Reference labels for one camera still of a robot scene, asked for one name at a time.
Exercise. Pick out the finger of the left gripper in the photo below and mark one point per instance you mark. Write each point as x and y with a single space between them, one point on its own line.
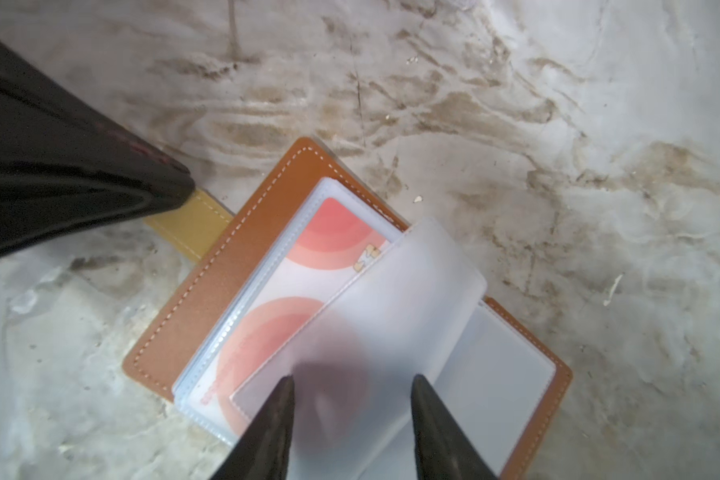
64 167

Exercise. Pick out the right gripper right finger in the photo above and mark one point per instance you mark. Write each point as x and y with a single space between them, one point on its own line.
442 449

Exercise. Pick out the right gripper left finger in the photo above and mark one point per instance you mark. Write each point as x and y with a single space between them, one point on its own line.
262 453

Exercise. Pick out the brown leather card holder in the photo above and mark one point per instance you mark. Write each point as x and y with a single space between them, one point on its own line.
502 383

